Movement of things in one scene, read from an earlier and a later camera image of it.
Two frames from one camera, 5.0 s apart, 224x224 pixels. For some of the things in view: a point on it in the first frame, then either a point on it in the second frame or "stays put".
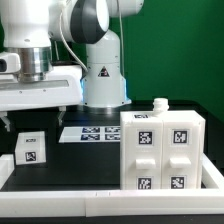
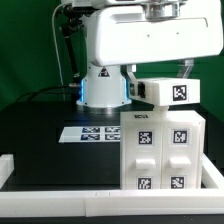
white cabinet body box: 161,149 stays put
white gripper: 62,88 -> 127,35
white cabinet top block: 30,148 -> 165,91
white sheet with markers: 91,134 stays put
